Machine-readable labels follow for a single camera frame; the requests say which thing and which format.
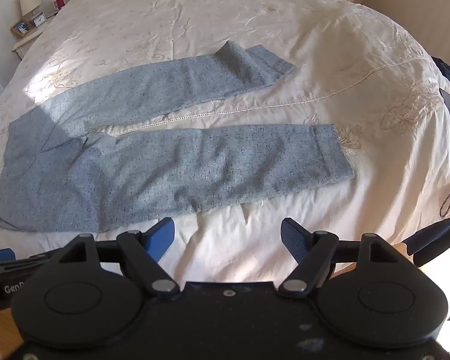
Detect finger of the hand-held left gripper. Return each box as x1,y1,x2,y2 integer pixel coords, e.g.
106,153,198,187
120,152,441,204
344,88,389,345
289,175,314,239
0,248,62,271

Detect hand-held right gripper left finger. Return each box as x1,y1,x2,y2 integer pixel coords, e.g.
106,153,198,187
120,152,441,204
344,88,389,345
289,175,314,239
57,217,181,295

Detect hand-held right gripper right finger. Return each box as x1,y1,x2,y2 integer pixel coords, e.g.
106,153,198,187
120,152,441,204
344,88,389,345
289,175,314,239
277,217,399,298

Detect grey speckled pants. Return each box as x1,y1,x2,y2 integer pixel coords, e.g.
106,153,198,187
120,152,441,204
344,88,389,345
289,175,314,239
0,40,355,233

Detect cream embroidered bed cover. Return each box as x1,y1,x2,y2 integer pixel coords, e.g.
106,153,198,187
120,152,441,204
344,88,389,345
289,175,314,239
0,0,450,282

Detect white table lamp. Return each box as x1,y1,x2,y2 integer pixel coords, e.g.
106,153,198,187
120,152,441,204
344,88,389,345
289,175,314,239
19,0,43,19

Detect wooden picture frame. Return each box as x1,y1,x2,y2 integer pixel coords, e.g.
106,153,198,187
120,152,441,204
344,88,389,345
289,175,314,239
10,17,33,38

